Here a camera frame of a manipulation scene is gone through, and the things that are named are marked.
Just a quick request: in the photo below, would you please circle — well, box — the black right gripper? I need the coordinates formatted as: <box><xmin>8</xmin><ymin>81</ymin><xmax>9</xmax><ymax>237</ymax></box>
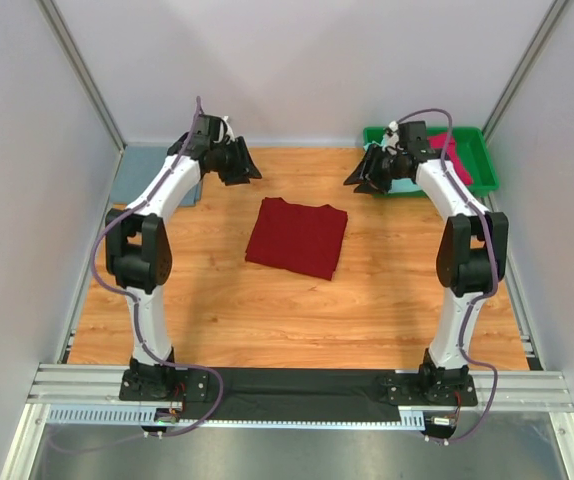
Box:
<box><xmin>343</xmin><ymin>144</ymin><xmax>406</xmax><ymax>197</ymax></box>

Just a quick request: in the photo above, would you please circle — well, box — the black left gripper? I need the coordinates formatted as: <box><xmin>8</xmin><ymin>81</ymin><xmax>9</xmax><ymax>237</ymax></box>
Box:
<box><xmin>212</xmin><ymin>137</ymin><xmax>263</xmax><ymax>187</ymax></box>

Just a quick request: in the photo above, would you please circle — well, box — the dark red t shirt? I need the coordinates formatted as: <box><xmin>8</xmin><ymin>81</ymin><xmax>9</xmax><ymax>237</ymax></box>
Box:
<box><xmin>245</xmin><ymin>197</ymin><xmax>348</xmax><ymax>281</ymax></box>

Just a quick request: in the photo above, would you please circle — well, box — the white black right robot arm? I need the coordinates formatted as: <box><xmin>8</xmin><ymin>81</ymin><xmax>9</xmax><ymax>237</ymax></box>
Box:
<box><xmin>345</xmin><ymin>121</ymin><xmax>509</xmax><ymax>405</ymax></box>

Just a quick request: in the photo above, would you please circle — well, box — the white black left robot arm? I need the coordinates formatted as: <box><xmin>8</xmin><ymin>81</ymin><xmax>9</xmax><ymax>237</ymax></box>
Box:
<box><xmin>105</xmin><ymin>113</ymin><xmax>261</xmax><ymax>401</ymax></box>

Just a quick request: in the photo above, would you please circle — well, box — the teal t shirt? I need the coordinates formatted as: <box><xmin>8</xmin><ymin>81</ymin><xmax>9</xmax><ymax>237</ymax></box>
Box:
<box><xmin>364</xmin><ymin>142</ymin><xmax>420</xmax><ymax>195</ymax></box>

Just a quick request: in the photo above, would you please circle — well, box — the pink t shirt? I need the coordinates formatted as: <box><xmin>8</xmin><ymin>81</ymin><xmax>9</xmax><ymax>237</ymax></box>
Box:
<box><xmin>428</xmin><ymin>132</ymin><xmax>473</xmax><ymax>186</ymax></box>

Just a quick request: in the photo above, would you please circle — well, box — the folded grey blue t shirt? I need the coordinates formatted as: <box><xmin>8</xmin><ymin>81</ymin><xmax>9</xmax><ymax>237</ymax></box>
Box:
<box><xmin>110</xmin><ymin>145</ymin><xmax>206</xmax><ymax>206</ymax></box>

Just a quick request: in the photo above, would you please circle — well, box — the green plastic tray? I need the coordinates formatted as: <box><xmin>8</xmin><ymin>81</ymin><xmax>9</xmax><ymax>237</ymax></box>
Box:
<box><xmin>363</xmin><ymin>126</ymin><xmax>499</xmax><ymax>197</ymax></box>

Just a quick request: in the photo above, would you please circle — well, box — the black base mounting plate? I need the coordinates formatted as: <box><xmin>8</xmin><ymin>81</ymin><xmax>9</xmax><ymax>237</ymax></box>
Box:
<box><xmin>119</xmin><ymin>365</ymin><xmax>478</xmax><ymax>421</ymax></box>

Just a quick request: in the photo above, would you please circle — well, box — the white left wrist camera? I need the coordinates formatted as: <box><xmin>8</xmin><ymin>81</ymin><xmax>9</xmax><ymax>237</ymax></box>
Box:
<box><xmin>217</xmin><ymin>115</ymin><xmax>236</xmax><ymax>145</ymax></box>

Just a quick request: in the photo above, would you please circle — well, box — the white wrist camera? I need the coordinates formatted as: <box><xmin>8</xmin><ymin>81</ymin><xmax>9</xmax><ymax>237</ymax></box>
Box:
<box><xmin>381</xmin><ymin>121</ymin><xmax>400</xmax><ymax>151</ymax></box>
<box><xmin>217</xmin><ymin>115</ymin><xmax>236</xmax><ymax>145</ymax></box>

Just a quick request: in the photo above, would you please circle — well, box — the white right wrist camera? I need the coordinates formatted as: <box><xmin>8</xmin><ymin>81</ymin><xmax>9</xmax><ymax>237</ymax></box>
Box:
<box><xmin>381</xmin><ymin>121</ymin><xmax>400</xmax><ymax>151</ymax></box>

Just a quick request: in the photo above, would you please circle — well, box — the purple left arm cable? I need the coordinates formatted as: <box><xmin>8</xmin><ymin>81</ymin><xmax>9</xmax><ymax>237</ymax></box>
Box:
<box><xmin>46</xmin><ymin>96</ymin><xmax>226</xmax><ymax>454</ymax></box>

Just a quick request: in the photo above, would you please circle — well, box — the slotted grey cable duct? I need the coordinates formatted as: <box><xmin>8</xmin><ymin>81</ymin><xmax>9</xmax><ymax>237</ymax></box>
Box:
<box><xmin>44</xmin><ymin>405</ymin><xmax>425</xmax><ymax>432</ymax></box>

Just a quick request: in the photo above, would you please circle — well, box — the aluminium front frame rail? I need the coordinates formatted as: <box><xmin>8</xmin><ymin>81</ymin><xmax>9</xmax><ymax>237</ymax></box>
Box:
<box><xmin>28</xmin><ymin>364</ymin><xmax>574</xmax><ymax>413</ymax></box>

